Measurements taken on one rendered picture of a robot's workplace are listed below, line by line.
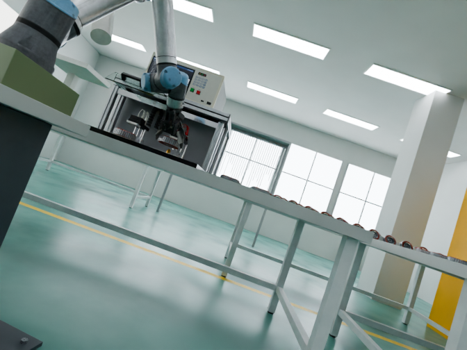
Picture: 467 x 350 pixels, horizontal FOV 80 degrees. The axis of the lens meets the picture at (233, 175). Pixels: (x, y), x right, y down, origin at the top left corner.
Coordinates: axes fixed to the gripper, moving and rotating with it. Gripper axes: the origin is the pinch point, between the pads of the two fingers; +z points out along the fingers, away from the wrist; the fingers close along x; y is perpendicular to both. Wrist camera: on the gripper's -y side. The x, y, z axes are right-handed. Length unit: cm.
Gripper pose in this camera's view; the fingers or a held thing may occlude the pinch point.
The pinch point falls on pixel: (169, 142)
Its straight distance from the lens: 143.9
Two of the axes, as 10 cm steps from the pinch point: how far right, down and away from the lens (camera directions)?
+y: -2.1, 4.7, -8.6
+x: 9.4, 3.4, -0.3
